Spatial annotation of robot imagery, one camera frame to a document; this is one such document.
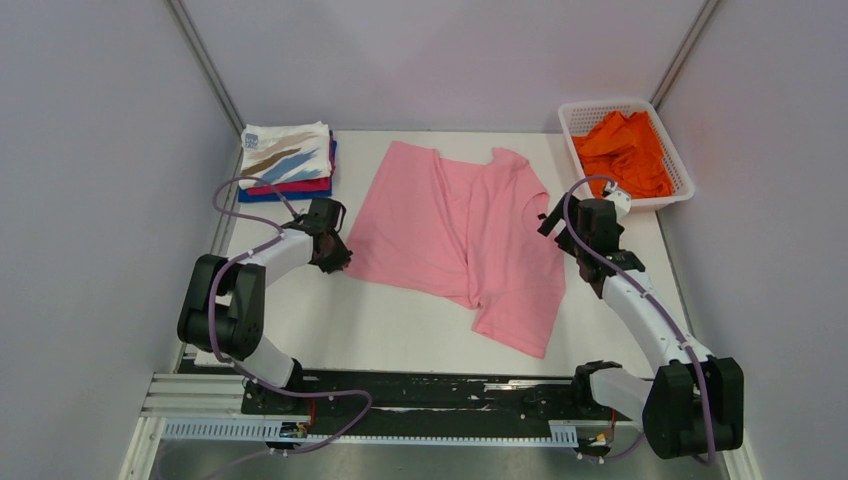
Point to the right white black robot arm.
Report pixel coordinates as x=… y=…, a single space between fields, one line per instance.
x=694 y=404

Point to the white slotted cable duct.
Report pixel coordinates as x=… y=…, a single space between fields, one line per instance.
x=559 y=435

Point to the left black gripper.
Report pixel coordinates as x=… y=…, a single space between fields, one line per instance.
x=342 y=258

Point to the orange t shirt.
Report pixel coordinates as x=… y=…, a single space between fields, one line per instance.
x=627 y=149

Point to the blue folded shirt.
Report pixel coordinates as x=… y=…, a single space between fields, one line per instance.
x=258 y=197

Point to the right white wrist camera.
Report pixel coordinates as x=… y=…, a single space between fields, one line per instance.
x=621 y=199

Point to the white plastic basket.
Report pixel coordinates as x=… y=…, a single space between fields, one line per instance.
x=578 y=118

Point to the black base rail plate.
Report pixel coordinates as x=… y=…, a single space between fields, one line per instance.
x=442 y=404

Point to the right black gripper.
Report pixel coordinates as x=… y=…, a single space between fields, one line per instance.
x=552 y=220

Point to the pink t shirt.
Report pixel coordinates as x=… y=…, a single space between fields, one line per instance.
x=468 y=233

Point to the white patterned folded shirt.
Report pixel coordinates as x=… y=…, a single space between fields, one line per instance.
x=285 y=154

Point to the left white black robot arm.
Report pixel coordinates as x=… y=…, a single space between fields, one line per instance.
x=224 y=307

